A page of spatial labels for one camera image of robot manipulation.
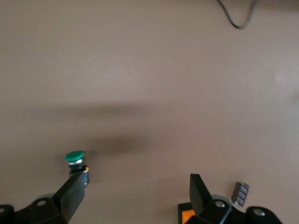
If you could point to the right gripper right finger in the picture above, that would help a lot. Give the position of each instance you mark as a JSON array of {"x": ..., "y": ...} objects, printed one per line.
[{"x": 201, "y": 198}]

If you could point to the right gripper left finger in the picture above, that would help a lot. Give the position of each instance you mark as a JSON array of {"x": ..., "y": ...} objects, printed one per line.
[{"x": 67, "y": 196}]

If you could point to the green push button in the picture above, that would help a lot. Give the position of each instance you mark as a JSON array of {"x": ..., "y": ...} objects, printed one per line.
[{"x": 74, "y": 156}]

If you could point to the orange box with hole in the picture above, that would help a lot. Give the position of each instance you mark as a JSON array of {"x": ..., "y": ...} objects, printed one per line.
[{"x": 185, "y": 214}]

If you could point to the small black terminal block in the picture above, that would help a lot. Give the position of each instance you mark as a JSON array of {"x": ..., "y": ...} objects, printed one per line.
[{"x": 240, "y": 193}]

